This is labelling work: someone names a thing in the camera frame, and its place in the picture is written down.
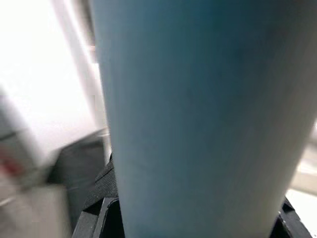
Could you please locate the white plastic table leg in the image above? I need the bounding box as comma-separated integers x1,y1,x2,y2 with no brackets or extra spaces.
88,0,317,238

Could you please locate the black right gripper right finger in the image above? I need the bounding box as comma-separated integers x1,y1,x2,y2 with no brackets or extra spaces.
271,195,314,238

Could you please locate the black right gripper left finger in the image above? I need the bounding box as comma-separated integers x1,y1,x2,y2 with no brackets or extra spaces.
71,152,126,238

